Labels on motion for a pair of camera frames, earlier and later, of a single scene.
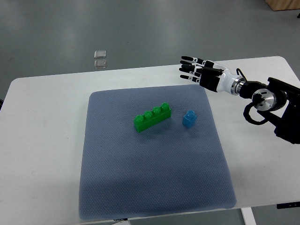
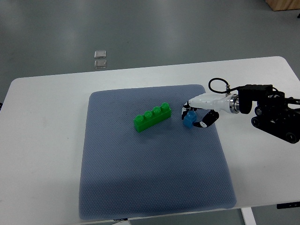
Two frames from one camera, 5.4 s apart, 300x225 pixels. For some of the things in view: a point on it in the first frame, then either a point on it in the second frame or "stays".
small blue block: x=190 y=118 stays
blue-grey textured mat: x=166 y=168 stays
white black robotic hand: x=210 y=75 → x=213 y=102
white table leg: x=248 y=216 stays
